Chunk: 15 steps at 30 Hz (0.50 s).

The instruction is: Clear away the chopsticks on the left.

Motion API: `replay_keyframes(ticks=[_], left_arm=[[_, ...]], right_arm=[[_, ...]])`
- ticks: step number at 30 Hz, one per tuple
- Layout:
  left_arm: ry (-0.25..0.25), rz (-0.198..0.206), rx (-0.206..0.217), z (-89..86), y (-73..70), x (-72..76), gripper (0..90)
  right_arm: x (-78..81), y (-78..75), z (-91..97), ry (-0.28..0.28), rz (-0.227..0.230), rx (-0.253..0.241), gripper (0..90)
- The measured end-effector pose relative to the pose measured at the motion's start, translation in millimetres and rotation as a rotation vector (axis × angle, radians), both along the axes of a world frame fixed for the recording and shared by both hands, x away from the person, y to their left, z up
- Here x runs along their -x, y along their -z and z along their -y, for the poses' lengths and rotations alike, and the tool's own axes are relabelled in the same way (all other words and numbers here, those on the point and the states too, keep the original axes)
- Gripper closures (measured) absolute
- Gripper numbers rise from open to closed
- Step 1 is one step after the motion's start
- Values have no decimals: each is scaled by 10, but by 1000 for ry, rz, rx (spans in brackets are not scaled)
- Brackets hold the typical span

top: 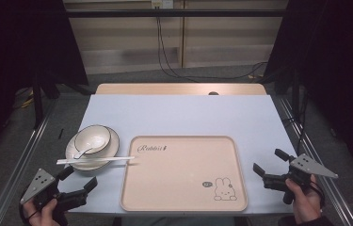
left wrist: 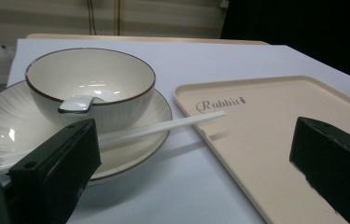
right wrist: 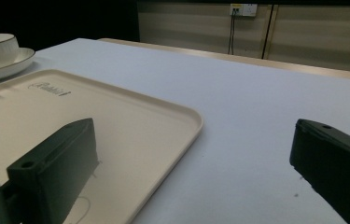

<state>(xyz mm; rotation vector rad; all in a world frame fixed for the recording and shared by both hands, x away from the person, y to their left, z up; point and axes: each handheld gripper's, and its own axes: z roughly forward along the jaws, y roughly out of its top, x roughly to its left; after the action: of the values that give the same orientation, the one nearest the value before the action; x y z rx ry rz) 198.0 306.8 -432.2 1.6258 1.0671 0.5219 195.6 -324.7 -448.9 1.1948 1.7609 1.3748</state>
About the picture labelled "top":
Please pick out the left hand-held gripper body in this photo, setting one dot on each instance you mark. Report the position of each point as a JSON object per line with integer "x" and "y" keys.
{"x": 42, "y": 185}

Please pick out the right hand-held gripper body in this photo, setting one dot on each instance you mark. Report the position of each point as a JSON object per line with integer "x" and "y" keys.
{"x": 304, "y": 168}

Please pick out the white ceramic spoon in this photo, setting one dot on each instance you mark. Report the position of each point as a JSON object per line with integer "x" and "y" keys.
{"x": 81, "y": 153}

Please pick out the white plate with black rim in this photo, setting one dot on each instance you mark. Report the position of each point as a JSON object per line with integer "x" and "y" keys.
{"x": 109, "y": 147}

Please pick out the white bowl with black rim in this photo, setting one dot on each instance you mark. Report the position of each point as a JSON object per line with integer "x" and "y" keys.
{"x": 94, "y": 136}

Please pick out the beige tray with rabbit print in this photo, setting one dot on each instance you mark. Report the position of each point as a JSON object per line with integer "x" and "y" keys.
{"x": 180, "y": 175}

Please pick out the person's left hand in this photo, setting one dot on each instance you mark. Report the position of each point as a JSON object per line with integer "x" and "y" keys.
{"x": 44, "y": 216}

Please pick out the person's right hand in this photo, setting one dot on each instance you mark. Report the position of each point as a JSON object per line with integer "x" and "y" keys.
{"x": 307, "y": 204}

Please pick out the small black stick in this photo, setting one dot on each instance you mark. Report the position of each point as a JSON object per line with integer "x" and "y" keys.
{"x": 60, "y": 134}

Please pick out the black metal stand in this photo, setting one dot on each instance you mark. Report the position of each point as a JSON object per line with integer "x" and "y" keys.
{"x": 37, "y": 100}

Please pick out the light blue table mat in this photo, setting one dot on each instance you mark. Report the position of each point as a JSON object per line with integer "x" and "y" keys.
{"x": 180, "y": 116}

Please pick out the black curtain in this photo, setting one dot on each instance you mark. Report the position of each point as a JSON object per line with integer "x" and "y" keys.
{"x": 23, "y": 40}
{"x": 337, "y": 62}

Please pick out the black horizontal metal bar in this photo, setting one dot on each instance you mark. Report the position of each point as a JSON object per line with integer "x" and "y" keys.
{"x": 177, "y": 13}

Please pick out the aluminium frame rail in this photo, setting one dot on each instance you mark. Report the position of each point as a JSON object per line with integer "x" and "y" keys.
{"x": 321, "y": 188}
{"x": 17, "y": 166}

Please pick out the white wall socket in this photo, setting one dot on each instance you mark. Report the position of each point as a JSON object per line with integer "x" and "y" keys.
{"x": 162, "y": 3}

